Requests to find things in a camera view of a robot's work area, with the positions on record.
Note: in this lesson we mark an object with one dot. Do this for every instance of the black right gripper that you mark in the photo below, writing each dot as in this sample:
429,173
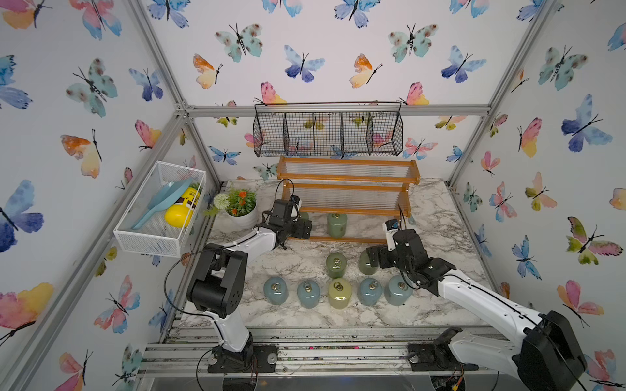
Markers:
383,252

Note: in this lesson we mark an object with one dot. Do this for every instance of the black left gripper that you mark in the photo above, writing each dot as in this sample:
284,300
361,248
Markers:
300,224

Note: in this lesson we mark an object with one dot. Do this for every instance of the blue canister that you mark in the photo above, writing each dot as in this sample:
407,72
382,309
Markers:
276,290
397,291
370,291
308,294

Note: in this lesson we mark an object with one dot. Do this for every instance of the yellow canister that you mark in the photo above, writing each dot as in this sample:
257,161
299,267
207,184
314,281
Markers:
340,293

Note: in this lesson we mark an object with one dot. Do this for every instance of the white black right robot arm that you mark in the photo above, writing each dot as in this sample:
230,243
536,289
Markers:
540,350

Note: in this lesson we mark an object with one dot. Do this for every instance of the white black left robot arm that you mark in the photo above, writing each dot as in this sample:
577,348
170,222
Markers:
217,283

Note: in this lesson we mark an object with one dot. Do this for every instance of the wooden three-tier shelf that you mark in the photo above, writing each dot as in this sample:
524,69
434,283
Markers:
367,188

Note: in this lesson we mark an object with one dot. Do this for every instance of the white potted flower plant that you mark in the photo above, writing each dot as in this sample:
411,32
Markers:
239,204

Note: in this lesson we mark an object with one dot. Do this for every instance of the yellow bottle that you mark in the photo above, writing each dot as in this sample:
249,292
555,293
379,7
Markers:
179,215

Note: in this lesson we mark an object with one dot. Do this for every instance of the light blue plastic scoop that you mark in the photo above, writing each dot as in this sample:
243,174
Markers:
163,200

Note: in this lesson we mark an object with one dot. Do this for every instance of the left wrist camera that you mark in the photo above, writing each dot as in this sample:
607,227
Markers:
295,203

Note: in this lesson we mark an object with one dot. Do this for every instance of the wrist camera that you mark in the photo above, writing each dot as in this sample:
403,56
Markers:
391,227
295,203

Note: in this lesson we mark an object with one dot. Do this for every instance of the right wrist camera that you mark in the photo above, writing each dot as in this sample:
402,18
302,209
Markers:
391,227

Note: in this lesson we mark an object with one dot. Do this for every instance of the black wire wall basket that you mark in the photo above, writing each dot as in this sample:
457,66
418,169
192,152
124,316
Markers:
335,130

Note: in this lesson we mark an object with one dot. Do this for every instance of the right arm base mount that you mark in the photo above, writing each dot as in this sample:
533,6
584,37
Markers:
436,355

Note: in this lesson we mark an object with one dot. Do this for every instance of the aluminium front rail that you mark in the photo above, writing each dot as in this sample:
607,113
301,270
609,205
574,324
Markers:
322,351

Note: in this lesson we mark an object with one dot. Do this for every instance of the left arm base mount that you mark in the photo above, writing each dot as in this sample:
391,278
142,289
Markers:
253,358

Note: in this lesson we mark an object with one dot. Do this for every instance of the white wire wall basket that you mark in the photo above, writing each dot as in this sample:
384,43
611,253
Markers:
159,217

